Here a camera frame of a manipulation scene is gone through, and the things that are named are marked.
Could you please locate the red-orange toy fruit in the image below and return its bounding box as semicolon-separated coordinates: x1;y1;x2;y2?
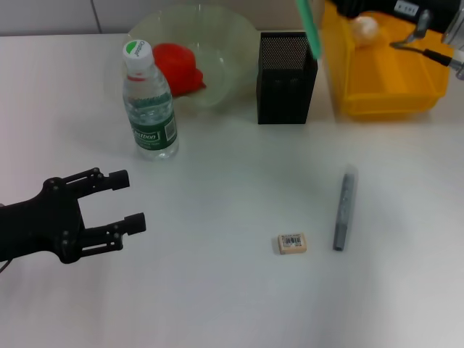
152;42;207;97

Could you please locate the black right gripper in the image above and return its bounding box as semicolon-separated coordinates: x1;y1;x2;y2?
333;0;457;33

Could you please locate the black mesh pen holder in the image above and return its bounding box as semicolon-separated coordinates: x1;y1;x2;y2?
255;31;319;125

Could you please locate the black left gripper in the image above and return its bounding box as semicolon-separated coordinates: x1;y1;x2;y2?
0;167;147;265

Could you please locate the yellow plastic storage bin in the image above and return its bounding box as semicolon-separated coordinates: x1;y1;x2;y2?
320;0;456;121

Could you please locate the beige eraser with barcode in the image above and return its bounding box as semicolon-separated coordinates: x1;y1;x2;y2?
277;233;309;255

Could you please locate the translucent green wavy fruit bowl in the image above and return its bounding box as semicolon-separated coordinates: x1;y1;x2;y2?
125;4;259;117

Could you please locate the white paper ball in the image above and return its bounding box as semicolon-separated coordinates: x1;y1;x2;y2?
349;16;381;48

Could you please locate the green utility knife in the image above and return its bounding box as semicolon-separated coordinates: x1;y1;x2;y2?
295;0;323;61

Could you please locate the clear green-label water bottle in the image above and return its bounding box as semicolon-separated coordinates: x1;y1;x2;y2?
122;38;180;160

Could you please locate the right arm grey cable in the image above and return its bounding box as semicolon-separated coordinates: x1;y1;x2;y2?
389;9;464;80

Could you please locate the grey pen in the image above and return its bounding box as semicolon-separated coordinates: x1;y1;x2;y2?
332;163;359;252

